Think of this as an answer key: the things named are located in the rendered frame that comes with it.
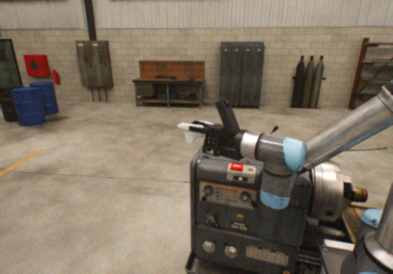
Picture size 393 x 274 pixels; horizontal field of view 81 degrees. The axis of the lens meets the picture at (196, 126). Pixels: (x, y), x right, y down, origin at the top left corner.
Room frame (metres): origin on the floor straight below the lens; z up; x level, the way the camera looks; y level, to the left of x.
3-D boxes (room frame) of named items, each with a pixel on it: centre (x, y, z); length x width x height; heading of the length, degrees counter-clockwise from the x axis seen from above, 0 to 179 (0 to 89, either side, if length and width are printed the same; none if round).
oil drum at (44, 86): (6.51, 4.38, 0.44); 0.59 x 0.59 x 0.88
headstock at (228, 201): (1.17, -0.30, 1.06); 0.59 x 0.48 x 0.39; 73
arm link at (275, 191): (0.54, -0.22, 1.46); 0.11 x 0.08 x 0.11; 144
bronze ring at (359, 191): (1.03, -0.84, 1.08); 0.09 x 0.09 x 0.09; 75
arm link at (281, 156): (0.53, -0.21, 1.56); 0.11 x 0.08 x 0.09; 54
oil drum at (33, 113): (5.58, 4.18, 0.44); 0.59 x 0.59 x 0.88
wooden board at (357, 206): (0.99, -0.96, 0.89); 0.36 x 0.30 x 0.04; 163
